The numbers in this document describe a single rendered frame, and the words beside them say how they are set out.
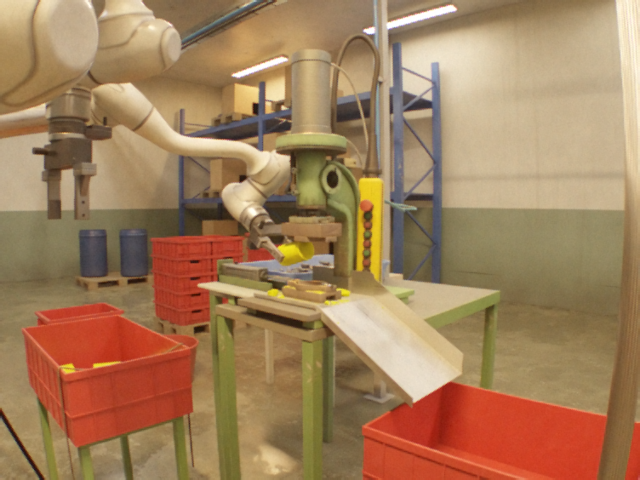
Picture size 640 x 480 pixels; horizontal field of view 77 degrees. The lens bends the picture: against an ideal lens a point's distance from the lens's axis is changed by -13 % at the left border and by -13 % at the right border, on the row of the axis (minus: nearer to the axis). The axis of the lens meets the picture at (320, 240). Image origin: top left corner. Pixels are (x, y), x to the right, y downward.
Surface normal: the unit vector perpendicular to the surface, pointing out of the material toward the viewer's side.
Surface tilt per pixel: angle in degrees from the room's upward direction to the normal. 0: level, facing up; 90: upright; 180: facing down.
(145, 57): 131
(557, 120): 90
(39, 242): 90
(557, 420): 90
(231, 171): 90
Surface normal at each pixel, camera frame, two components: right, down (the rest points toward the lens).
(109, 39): -0.21, 0.29
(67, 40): 0.97, 0.11
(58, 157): -0.58, 0.06
